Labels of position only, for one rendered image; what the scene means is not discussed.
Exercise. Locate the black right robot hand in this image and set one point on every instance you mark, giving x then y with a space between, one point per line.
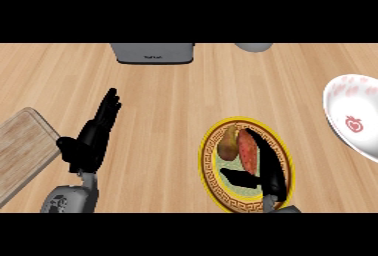
267 166

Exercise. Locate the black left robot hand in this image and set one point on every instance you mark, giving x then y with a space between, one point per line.
93 136

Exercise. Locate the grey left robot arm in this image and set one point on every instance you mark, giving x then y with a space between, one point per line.
71 196

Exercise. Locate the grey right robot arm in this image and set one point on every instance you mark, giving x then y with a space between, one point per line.
279 205

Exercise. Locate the yellow patterned plate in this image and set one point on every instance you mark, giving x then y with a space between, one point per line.
230 196

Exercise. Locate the white bowl with red print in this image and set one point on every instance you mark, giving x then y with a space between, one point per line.
356 116

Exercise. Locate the wooden cutting board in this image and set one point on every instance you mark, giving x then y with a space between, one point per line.
22 150

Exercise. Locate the grey appliance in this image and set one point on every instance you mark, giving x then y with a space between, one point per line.
153 53

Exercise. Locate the pale grey round object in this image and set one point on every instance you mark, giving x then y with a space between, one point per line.
254 46

